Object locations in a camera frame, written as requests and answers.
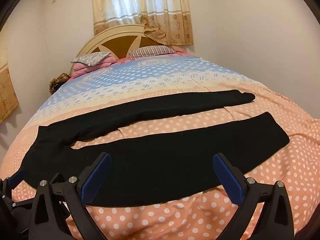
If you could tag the pink pillow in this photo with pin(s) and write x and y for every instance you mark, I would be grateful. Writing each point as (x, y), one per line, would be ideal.
(82, 70)

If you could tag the cream wooden headboard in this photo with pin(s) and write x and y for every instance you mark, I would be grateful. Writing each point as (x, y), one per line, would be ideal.
(117, 43)

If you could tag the black pants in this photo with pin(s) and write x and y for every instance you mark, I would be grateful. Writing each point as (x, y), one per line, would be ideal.
(150, 155)

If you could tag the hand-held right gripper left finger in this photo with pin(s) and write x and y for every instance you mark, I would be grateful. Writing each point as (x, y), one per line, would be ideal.
(96, 178)

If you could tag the polka dot blanket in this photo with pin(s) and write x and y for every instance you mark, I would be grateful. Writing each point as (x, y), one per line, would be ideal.
(275, 120)

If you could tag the grey patterned pillow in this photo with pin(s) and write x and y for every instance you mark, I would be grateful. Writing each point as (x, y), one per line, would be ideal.
(92, 58)

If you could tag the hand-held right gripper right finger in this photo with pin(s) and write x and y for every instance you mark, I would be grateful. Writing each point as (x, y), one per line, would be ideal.
(228, 180)

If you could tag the striped pillow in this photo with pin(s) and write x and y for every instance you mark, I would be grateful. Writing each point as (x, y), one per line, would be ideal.
(150, 51)

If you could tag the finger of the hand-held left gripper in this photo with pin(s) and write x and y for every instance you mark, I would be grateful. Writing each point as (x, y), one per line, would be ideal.
(16, 176)

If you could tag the beige floral window curtain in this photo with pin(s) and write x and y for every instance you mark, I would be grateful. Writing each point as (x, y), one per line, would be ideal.
(162, 17)

